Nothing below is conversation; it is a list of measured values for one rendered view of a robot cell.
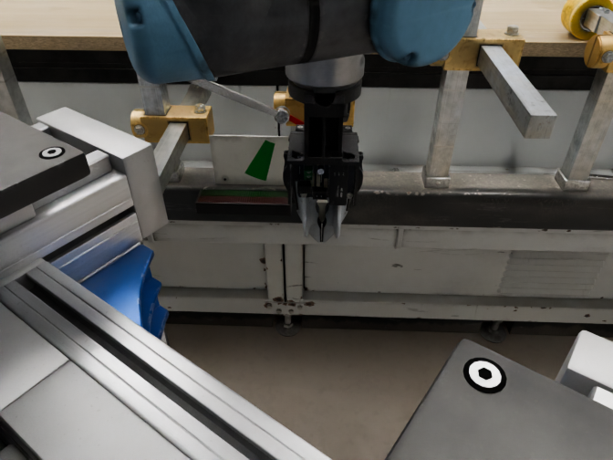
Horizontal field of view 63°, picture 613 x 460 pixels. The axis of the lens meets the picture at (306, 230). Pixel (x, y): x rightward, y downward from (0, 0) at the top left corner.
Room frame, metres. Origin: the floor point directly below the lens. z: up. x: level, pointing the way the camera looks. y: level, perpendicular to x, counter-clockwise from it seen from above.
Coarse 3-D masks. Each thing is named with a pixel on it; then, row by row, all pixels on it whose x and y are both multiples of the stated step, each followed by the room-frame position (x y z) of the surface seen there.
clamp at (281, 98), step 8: (280, 96) 0.80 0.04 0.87; (288, 96) 0.79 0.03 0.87; (280, 104) 0.79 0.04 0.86; (288, 104) 0.78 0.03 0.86; (296, 104) 0.78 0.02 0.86; (352, 104) 0.78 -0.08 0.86; (296, 112) 0.78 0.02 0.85; (352, 112) 0.78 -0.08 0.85; (288, 120) 0.78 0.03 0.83; (352, 120) 0.78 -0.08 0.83
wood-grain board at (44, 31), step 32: (0, 0) 1.29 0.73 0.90; (32, 0) 1.29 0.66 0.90; (64, 0) 1.29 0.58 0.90; (96, 0) 1.29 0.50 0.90; (512, 0) 1.29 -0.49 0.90; (544, 0) 1.29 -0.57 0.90; (0, 32) 1.04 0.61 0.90; (32, 32) 1.04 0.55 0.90; (64, 32) 1.04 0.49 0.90; (96, 32) 1.04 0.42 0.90; (544, 32) 1.04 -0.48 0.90
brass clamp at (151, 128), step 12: (180, 108) 0.83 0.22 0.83; (192, 108) 0.83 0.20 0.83; (132, 120) 0.80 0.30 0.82; (144, 120) 0.79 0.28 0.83; (156, 120) 0.79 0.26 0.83; (168, 120) 0.79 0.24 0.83; (180, 120) 0.79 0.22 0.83; (192, 120) 0.79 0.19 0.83; (204, 120) 0.79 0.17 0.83; (132, 132) 0.80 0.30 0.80; (144, 132) 0.79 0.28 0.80; (156, 132) 0.79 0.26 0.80; (192, 132) 0.79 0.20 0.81; (204, 132) 0.79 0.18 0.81
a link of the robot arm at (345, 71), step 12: (324, 60) 0.43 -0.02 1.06; (336, 60) 0.43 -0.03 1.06; (348, 60) 0.44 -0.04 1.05; (360, 60) 0.45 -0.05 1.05; (288, 72) 0.45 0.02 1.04; (300, 72) 0.44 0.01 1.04; (312, 72) 0.44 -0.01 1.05; (324, 72) 0.43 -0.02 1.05; (336, 72) 0.43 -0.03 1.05; (348, 72) 0.44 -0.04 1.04; (360, 72) 0.45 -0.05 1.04; (300, 84) 0.44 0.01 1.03; (312, 84) 0.44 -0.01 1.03; (324, 84) 0.43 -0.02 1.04; (336, 84) 0.43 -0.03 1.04; (348, 84) 0.44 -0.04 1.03
